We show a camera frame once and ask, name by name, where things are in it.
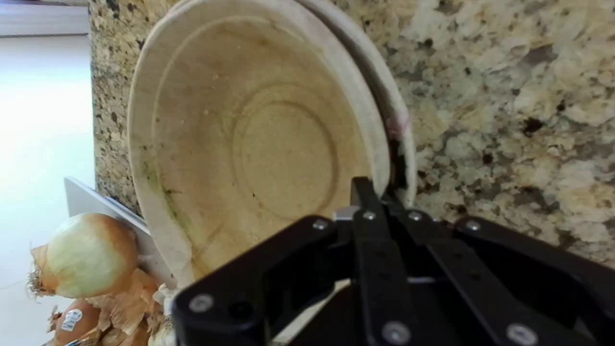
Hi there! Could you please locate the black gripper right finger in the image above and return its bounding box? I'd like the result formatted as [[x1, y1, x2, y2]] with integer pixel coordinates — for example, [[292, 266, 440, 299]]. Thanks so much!
[[382, 190, 615, 346]]

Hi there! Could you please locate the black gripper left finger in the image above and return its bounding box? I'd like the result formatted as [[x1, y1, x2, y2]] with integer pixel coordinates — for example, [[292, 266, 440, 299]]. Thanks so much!
[[169, 176, 413, 346]]

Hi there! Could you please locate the beige shallow bowl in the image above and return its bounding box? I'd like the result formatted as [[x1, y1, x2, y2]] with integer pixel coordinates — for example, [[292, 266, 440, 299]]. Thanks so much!
[[125, 0, 394, 291], [296, 0, 419, 207]]

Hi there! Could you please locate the large yellow onion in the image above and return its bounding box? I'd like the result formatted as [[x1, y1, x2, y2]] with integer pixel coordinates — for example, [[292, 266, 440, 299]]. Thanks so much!
[[25, 211, 142, 299]]

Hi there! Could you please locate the white rectangular tray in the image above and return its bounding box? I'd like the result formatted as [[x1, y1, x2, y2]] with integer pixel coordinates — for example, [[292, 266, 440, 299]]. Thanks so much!
[[61, 174, 179, 289]]

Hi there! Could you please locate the brown onion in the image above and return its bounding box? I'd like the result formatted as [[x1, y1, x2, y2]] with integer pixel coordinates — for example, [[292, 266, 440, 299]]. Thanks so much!
[[44, 266, 169, 346]]

